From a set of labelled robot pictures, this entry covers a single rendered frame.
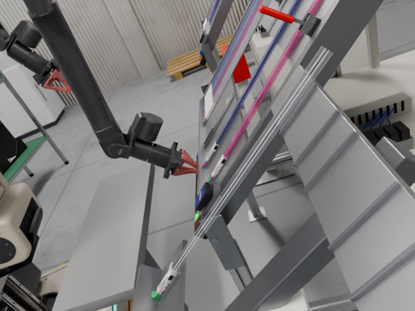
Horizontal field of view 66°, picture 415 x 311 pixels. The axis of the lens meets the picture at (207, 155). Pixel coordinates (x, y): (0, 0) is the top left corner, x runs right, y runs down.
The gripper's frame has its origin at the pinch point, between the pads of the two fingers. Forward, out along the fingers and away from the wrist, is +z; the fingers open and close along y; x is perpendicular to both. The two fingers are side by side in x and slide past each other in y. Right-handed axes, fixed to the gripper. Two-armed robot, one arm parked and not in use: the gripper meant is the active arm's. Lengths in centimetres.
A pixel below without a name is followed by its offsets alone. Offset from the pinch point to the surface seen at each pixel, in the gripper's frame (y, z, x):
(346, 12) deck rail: -22, 2, -51
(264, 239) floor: 32, 55, 46
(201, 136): 15.4, -0.1, -2.4
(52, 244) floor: 76, -43, 146
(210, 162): -2.6, 1.3, -5.3
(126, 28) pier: 394, -74, 80
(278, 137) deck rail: -21.8, 4.6, -27.4
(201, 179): -7.9, -0.3, -2.6
